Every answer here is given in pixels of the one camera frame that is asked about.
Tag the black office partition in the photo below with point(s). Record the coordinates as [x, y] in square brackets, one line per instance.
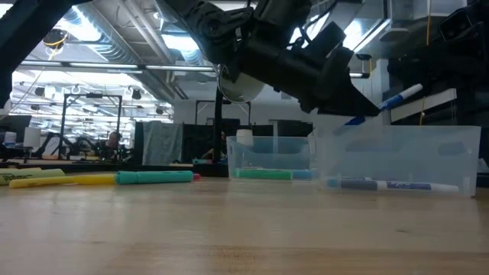
[198, 141]

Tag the pink dry-erase marker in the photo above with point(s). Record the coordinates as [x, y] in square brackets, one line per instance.
[197, 176]

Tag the round black ceiling device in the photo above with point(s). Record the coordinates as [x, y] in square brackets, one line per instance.
[55, 38]

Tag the grey fabric partition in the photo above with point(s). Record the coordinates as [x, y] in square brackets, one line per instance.
[162, 143]

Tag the black metal rack frame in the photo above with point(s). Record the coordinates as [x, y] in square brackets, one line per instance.
[119, 114]

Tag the white ceiling device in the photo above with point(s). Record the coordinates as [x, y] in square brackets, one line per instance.
[393, 35]

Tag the blue dry-erase marker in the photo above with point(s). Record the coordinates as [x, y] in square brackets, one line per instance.
[401, 95]

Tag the clear plastic bin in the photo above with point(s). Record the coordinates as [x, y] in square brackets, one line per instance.
[401, 160]
[267, 153]

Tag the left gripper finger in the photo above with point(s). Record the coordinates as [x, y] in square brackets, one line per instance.
[340, 101]

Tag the white box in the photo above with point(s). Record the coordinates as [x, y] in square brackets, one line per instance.
[32, 137]

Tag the black gooseneck desk lamp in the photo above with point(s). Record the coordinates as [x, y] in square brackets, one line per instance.
[244, 89]

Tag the long LED light bar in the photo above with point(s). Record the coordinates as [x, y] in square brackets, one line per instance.
[114, 65]

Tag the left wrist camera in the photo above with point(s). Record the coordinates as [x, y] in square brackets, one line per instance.
[328, 38]

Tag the black computer monitor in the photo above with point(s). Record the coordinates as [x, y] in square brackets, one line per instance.
[15, 123]

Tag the teal highlighter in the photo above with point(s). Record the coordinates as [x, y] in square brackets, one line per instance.
[160, 177]

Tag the person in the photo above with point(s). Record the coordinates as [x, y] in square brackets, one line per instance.
[113, 139]

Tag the small white container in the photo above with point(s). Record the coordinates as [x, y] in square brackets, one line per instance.
[244, 137]

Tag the thin yellow marker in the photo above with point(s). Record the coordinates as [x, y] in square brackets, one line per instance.
[99, 179]
[38, 182]

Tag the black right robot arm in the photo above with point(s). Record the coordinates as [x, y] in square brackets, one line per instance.
[483, 11]

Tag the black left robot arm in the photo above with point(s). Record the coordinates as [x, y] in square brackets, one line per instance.
[267, 57]

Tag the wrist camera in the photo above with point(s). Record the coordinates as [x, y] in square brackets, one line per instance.
[456, 24]
[328, 38]

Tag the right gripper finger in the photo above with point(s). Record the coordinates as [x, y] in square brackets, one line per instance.
[435, 87]
[420, 65]

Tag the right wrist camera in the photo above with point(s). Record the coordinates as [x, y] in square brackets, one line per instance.
[456, 24]

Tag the clear plastic bag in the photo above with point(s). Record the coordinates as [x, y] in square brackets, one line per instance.
[484, 166]

